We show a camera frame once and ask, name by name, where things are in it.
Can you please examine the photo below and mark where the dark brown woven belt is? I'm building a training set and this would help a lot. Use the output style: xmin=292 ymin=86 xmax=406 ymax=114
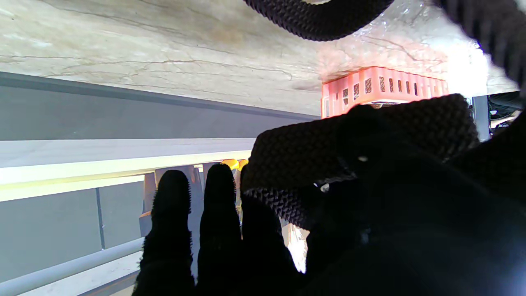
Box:
xmin=242 ymin=0 xmax=526 ymax=231

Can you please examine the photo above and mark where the light wooden counter shelf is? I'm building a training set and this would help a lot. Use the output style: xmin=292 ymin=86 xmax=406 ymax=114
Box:
xmin=0 ymin=138 xmax=257 ymax=202

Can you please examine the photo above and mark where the pink plastic storage basket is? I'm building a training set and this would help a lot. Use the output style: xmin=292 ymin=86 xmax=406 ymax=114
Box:
xmin=321 ymin=66 xmax=449 ymax=120

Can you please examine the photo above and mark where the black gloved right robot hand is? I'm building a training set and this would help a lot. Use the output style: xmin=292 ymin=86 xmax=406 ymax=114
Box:
xmin=131 ymin=105 xmax=526 ymax=296

